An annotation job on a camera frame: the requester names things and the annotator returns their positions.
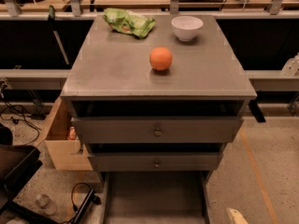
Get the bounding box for white bowl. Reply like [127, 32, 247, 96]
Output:
[171, 16, 204, 41]

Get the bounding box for orange fruit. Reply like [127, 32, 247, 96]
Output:
[149, 47, 173, 71]

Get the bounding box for green handled tool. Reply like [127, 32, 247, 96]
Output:
[48, 5, 70, 65]

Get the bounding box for metal frame rail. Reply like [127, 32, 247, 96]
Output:
[0, 69, 299, 91]

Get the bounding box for grey drawer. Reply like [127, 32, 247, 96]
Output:
[71, 117, 243, 144]
[100, 171, 212, 224]
[88, 152, 223, 172]

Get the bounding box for grey top drawer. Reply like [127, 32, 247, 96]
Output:
[71, 117, 243, 144]

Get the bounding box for wooden box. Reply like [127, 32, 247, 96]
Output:
[42, 98, 92, 171]

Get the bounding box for black office chair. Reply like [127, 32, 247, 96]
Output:
[0, 124, 58, 224]

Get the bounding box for clear plastic bottle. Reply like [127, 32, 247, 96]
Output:
[36, 194, 57, 216]

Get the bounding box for red can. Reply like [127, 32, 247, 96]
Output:
[67, 127, 77, 140]

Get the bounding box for green chip bag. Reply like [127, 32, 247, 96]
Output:
[103, 7, 156, 39]

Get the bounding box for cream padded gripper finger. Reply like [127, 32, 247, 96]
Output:
[227, 208, 249, 224]

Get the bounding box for grey drawer cabinet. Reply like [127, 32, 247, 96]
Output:
[60, 14, 258, 185]

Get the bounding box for grey bottom drawer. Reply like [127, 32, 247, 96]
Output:
[100, 171, 212, 224]

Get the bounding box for black cable loop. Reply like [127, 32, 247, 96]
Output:
[70, 182, 94, 213]

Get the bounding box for grey middle drawer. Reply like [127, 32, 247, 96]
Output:
[88, 152, 223, 172]

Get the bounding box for black floor cables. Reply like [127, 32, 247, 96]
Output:
[0, 81, 42, 146]

